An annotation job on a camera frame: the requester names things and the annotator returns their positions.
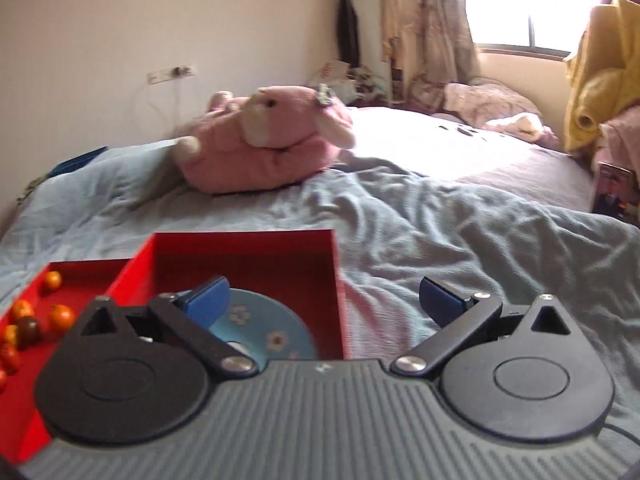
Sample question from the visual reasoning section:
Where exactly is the dark green-red tomato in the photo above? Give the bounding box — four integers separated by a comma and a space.
16, 315, 41, 349

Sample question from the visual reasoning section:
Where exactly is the light blue blanket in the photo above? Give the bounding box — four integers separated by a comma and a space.
1, 142, 639, 463

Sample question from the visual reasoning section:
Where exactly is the red fruit tray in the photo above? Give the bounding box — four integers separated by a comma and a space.
1, 259, 127, 465

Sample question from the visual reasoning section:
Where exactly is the red plate tray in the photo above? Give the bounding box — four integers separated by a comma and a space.
107, 230, 352, 359

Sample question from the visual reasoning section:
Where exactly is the floral curtain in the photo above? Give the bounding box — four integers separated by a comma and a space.
382, 0, 480, 112

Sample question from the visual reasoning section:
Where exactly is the yellow towel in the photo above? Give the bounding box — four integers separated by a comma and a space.
564, 0, 639, 152

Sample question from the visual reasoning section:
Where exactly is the pink crumpled bedding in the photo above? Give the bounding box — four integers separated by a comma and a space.
442, 77, 560, 150

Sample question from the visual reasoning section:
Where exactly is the blue cartoon plate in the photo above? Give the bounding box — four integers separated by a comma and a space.
209, 288, 318, 370

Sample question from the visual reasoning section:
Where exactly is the framed photo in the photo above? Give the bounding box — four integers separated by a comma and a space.
591, 162, 639, 224

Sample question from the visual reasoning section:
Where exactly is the mandarin orange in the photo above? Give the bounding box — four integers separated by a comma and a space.
3, 324, 18, 347

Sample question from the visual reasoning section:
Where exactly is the small orange kumquat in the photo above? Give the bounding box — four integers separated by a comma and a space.
43, 271, 62, 292

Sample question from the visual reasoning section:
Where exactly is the pink plush pig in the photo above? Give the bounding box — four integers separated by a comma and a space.
171, 84, 356, 194

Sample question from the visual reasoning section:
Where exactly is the wall power strip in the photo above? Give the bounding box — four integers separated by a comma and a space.
146, 64, 195, 84

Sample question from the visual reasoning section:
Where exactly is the mandarin with stem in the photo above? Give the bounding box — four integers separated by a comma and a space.
48, 304, 76, 335

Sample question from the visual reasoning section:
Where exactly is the yellow orange tomato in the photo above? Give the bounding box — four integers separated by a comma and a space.
11, 299, 35, 324

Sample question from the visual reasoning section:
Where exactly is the blue plastic basket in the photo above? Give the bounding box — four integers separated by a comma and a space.
47, 146, 108, 179

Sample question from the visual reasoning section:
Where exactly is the red apple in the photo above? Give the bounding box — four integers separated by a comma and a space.
0, 344, 21, 375

